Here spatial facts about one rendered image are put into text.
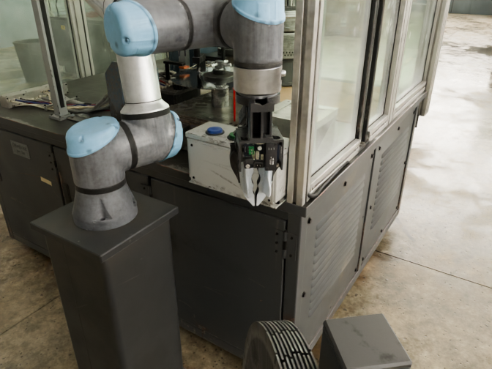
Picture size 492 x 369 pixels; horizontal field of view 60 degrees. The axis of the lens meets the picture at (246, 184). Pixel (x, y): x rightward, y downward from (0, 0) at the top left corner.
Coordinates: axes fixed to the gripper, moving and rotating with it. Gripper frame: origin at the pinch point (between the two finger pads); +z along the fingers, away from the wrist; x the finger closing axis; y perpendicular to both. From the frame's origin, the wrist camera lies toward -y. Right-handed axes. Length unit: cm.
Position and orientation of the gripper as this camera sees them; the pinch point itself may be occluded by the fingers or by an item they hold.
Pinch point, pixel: (255, 197)
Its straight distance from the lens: 78.9
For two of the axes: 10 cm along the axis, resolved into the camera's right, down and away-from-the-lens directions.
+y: 1.1, 4.5, -8.9
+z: 0.0, 8.9, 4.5
